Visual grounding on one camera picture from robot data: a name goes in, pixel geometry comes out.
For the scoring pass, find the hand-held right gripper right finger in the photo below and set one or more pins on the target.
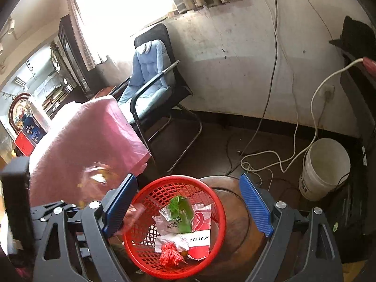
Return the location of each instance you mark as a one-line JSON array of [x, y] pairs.
[[255, 205]]

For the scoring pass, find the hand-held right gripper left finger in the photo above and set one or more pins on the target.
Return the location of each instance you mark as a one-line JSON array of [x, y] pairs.
[[120, 205]]

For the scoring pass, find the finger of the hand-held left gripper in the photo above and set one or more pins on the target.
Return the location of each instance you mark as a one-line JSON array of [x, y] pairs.
[[41, 211]]

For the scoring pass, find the clear plastic wrapper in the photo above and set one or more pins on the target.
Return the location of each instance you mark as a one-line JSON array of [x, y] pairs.
[[97, 179]]

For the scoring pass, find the red plastic basket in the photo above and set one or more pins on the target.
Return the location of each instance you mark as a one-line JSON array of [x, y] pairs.
[[158, 194]]

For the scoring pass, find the green snack bag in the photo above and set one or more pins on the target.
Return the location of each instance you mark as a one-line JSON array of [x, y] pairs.
[[182, 211]]

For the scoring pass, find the red and white bag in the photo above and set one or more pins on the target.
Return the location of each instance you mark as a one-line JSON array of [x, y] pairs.
[[199, 241]]

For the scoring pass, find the red pompom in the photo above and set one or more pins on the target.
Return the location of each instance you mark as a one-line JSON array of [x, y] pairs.
[[170, 255]]

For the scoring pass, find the round wooden stool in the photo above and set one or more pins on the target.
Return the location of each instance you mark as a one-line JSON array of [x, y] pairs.
[[238, 226]]

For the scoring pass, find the red box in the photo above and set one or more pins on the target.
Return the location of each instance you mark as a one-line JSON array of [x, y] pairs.
[[25, 145]]

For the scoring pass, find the dark supplement bottle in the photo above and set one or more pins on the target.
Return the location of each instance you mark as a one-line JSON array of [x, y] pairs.
[[32, 132]]

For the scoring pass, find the white plastic bucket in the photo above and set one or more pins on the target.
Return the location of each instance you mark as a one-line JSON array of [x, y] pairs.
[[320, 179]]

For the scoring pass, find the pink tablecloth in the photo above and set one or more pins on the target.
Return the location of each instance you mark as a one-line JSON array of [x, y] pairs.
[[88, 135]]

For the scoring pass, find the round framed fruit picture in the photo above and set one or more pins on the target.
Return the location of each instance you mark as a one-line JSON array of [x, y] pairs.
[[17, 108]]

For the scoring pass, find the white cloth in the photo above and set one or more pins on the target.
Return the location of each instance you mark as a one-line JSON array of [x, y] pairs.
[[47, 86]]

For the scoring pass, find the ceiling lamp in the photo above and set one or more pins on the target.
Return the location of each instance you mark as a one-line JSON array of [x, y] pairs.
[[20, 81]]

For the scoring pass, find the blue seat cushion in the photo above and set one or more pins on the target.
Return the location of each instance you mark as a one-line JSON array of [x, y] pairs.
[[149, 70]]

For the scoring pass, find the dark tall cabinet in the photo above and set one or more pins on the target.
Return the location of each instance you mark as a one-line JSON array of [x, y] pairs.
[[69, 53]]

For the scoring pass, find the black office chair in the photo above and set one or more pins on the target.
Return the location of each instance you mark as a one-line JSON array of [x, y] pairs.
[[155, 33]]

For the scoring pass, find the window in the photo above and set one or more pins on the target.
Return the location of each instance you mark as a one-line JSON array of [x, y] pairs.
[[117, 6]]

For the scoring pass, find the white wall outlet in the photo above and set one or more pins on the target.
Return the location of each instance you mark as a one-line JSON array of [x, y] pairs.
[[326, 90]]

